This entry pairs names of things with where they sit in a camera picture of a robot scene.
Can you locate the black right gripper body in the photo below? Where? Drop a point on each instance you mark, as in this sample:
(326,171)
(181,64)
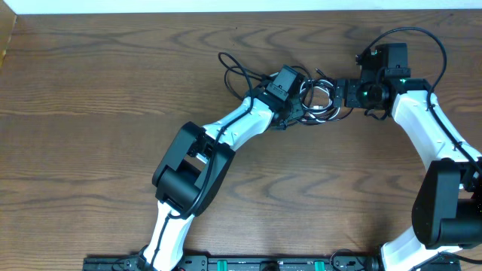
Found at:
(356,95)

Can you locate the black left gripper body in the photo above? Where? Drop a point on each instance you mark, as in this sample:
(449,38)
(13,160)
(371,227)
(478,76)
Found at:
(295,109)

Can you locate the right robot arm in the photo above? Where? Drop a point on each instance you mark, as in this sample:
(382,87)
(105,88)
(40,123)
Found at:
(446,214)

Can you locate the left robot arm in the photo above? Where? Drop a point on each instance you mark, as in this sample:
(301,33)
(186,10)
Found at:
(195,164)

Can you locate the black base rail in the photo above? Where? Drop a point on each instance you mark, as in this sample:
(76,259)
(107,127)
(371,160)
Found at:
(204,263)

